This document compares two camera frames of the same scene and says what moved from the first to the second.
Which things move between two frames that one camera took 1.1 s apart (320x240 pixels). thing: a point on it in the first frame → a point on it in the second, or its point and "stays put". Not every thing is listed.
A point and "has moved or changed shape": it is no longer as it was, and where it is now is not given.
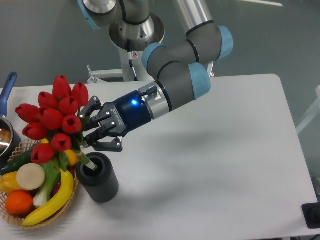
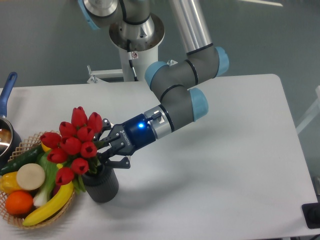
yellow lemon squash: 72,157 → 45,148
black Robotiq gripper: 128,112 → 135,134
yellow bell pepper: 8,182 stays put
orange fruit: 19,202 stays put
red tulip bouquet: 57,118 has moved or changed shape
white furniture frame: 314,111 stays put
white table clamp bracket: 95,76 stays put
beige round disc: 30,176 stays put
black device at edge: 311,212 stays put
